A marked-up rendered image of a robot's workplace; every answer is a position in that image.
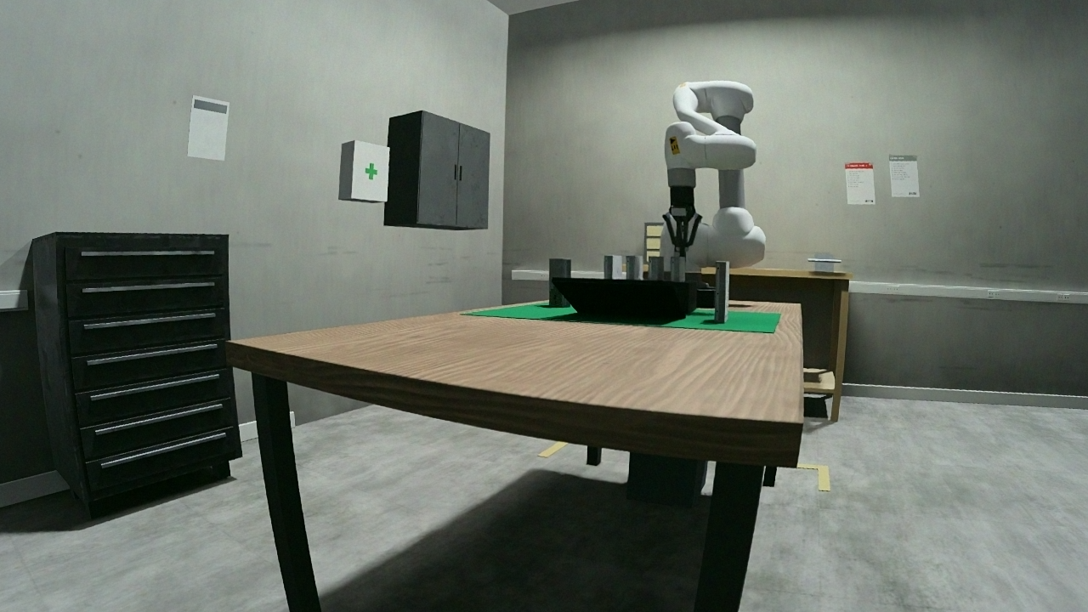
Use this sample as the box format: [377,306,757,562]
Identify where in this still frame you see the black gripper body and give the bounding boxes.
[670,187,696,222]

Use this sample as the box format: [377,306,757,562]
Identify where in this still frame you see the black-framed status display screen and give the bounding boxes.
[552,277,687,318]

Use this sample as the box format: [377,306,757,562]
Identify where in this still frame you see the green mat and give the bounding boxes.
[463,303,781,333]

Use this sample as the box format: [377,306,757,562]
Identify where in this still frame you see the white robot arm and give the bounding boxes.
[665,81,766,289]

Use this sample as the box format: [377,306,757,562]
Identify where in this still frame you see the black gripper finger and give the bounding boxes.
[682,212,702,269]
[662,212,683,257]

